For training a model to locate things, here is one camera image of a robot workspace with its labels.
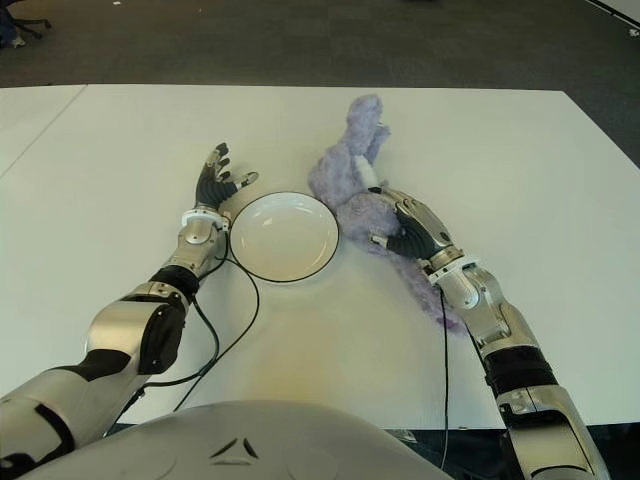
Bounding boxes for white plate with black rim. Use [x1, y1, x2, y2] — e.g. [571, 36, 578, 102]
[228, 191, 342, 282]

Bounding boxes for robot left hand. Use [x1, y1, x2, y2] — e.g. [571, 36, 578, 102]
[193, 142, 261, 211]

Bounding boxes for thin black hand cable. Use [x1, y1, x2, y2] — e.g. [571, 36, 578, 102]
[438, 289, 451, 471]
[172, 229, 260, 412]

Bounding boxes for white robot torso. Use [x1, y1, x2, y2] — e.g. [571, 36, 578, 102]
[29, 399, 451, 480]

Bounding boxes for thin black left hand cable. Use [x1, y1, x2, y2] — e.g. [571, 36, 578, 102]
[172, 229, 260, 412]

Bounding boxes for person legs with sneakers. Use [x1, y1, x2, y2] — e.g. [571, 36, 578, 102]
[0, 9, 26, 50]

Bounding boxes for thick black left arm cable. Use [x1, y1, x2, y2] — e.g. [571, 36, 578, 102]
[142, 297, 221, 386]

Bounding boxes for purple plush doll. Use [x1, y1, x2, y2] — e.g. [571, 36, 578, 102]
[306, 95, 469, 335]

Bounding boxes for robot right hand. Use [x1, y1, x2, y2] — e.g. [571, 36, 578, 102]
[367, 185, 454, 261]

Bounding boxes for thin black right hand cable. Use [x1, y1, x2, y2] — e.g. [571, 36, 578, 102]
[438, 289, 451, 471]

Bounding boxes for black office chair base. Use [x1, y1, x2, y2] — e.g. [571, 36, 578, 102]
[12, 14, 53, 39]

